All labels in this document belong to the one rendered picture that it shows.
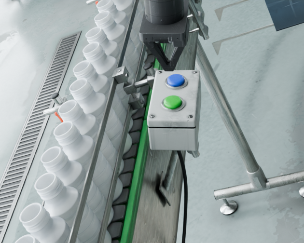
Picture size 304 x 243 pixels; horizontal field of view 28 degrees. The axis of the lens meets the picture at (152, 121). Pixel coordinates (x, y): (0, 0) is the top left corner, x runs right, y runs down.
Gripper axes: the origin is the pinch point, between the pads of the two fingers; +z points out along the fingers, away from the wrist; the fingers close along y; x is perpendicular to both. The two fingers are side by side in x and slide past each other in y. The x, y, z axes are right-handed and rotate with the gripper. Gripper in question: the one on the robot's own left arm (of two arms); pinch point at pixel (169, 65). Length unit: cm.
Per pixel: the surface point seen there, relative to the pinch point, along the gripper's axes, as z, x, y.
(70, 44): 163, -101, -256
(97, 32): 9.6, -17.7, -25.5
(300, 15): 35, 28, -74
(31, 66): 172, -127, -245
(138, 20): 15.9, -11.8, -40.2
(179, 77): 6.8, 0.8, -6.3
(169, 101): 6.9, -0.4, 0.5
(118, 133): 18.6, -10.9, -4.8
